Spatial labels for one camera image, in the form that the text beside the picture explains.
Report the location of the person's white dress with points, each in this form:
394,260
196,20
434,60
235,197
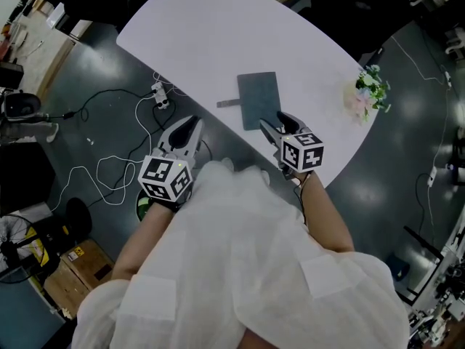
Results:
236,267

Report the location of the green round object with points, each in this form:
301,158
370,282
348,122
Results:
142,205

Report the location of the white power strip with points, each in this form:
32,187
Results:
448,79
432,176
160,95

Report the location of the potted artificial flower plant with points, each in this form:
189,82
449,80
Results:
368,93

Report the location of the black metal frame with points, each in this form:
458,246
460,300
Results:
423,242

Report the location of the black box case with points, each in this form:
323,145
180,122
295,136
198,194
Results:
25,180

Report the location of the notebook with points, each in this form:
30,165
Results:
258,96

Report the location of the white equipment rack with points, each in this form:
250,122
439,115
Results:
447,289

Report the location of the black floor fan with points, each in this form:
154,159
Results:
14,245

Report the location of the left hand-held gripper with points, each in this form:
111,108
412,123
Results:
163,176

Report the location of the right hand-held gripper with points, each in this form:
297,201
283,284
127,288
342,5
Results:
301,153

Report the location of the blue grey panel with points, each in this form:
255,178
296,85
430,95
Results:
25,318

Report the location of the white shoe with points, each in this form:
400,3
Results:
266,177
228,163

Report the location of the brown cardboard box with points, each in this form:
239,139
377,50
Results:
80,278

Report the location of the person's left forearm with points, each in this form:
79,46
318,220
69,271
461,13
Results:
145,238

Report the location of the person's right forearm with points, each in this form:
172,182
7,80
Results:
327,216

